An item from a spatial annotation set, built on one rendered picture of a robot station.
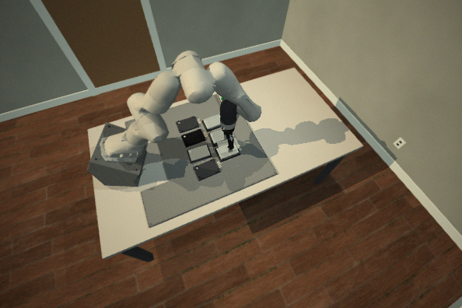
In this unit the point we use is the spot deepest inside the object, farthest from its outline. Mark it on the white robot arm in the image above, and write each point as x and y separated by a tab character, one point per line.
198	85

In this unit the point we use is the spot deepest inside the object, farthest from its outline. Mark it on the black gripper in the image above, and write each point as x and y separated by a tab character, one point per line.
228	135

